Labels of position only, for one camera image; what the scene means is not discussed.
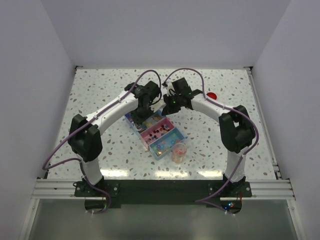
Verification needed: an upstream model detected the four-compartment candy tray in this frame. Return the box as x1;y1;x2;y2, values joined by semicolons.
124;109;185;160

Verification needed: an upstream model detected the clear plastic jar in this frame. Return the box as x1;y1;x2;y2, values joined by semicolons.
171;142;187;164

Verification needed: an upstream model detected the metal candy scoop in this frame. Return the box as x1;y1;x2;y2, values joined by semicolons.
132;122;142;133

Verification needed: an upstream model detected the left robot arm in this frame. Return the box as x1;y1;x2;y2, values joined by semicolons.
67;81;162;196

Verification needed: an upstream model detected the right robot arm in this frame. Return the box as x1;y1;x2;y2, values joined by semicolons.
162;78;259;197

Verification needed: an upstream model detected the star candies pile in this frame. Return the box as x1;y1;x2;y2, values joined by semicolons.
150;137;182;157

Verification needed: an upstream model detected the lollipops pile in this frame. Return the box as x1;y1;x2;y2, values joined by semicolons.
145;124;173;141

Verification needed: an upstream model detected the red jar lid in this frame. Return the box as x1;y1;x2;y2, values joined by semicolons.
206;92;218;100

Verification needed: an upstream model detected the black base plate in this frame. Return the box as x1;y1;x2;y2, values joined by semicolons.
73;179;253;211

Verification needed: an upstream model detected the aluminium frame rail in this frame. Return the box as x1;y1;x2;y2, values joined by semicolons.
33;67;294;213

